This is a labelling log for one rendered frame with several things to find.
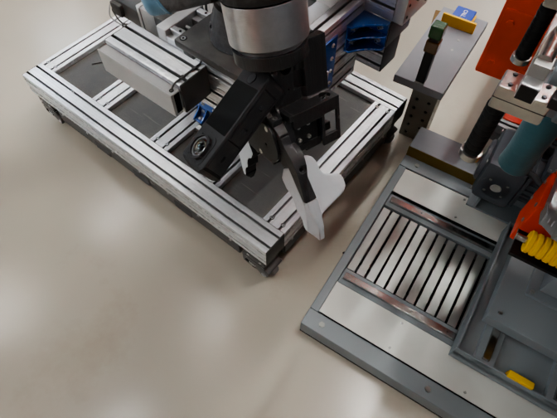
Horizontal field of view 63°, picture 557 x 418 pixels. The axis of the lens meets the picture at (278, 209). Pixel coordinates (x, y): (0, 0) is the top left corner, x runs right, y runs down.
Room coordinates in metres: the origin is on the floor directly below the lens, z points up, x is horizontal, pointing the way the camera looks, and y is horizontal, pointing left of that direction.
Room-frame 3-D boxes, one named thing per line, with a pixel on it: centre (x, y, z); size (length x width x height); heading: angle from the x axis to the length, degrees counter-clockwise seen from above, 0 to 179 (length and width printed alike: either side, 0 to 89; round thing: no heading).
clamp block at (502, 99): (0.58, -0.42, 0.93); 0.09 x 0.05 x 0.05; 57
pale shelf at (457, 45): (1.30, -0.57, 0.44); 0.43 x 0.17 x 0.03; 147
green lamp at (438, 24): (1.14, -0.46, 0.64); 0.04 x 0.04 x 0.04; 57
